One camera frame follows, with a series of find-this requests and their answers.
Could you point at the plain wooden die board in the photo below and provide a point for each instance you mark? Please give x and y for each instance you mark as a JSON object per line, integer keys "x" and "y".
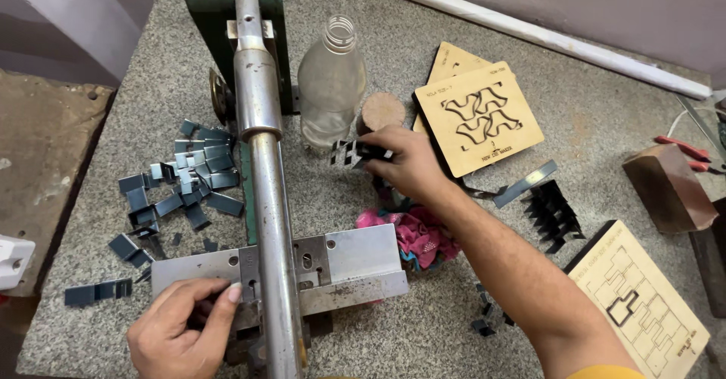
{"x": 454, "y": 61}

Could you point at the yellow sleeve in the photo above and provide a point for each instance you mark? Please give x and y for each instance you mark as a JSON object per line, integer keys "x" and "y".
{"x": 607, "y": 373}

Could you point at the round wooden block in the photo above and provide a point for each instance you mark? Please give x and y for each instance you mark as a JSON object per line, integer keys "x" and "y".
{"x": 383, "y": 111}

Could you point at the person's left hand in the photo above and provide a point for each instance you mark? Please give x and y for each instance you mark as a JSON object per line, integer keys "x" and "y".
{"x": 170, "y": 333}

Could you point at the brown wooden block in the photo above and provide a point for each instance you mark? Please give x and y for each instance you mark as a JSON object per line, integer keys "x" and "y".
{"x": 669, "y": 189}

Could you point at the pile of bent steel pieces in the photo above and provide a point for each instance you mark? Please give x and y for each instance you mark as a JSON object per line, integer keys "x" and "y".
{"x": 195, "y": 175}

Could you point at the wooden die board wavy cutout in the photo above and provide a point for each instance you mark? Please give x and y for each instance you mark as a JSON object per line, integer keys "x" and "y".
{"x": 482, "y": 135}

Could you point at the grey metal guide plate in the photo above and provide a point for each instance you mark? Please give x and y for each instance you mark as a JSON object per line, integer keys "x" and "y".
{"x": 351, "y": 260}

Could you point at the stepped bent steel piece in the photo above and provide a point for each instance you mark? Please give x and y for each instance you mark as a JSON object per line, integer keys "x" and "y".
{"x": 96, "y": 292}

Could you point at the brown stone slab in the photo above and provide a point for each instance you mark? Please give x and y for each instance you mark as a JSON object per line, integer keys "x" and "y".
{"x": 45, "y": 169}

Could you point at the white plastic object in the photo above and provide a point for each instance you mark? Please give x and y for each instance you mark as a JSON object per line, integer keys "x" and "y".
{"x": 14, "y": 261}

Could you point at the metal shears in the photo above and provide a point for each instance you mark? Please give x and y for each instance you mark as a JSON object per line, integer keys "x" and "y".
{"x": 703, "y": 126}

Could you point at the person's right hand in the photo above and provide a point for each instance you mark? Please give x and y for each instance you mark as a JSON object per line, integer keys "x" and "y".
{"x": 414, "y": 163}

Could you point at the white pipe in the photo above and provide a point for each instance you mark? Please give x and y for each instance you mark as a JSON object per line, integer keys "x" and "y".
{"x": 510, "y": 24}

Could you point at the wooden die board stepped lines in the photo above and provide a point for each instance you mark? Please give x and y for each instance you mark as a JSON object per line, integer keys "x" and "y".
{"x": 641, "y": 311}

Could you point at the dark metal block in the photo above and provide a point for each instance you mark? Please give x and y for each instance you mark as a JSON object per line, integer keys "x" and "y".
{"x": 712, "y": 260}

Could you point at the bent dark steel strip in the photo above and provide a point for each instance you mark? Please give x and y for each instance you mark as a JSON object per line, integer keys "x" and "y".
{"x": 349, "y": 153}

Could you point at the flat steel strip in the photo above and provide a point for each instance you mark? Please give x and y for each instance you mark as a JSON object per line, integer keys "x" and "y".
{"x": 524, "y": 184}

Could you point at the small bent steel scraps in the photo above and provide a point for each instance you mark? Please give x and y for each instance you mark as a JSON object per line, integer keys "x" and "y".
{"x": 489, "y": 311}

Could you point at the brass hand wheel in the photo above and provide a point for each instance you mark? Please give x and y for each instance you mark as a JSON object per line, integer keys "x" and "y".
{"x": 218, "y": 98}

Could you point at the zigzag bent steel strip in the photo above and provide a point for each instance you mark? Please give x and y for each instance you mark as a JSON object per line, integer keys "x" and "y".
{"x": 553, "y": 214}

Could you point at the clear plastic bottle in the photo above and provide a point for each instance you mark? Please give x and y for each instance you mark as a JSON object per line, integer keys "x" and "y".
{"x": 332, "y": 84}

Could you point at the pink cloth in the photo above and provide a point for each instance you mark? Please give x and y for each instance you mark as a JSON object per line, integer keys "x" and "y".
{"x": 419, "y": 237}

